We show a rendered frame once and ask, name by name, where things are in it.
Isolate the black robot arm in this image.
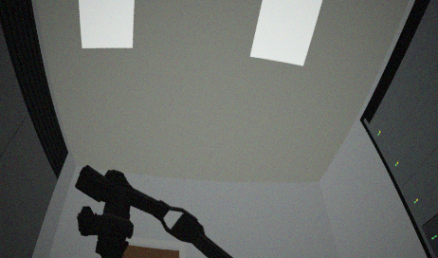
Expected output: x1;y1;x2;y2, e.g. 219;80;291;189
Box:
75;165;233;258

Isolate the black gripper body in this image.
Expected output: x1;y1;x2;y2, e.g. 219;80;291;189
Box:
98;204;134;241

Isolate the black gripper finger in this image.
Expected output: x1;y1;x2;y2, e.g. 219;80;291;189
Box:
98;233;129;258
96;247;104;258

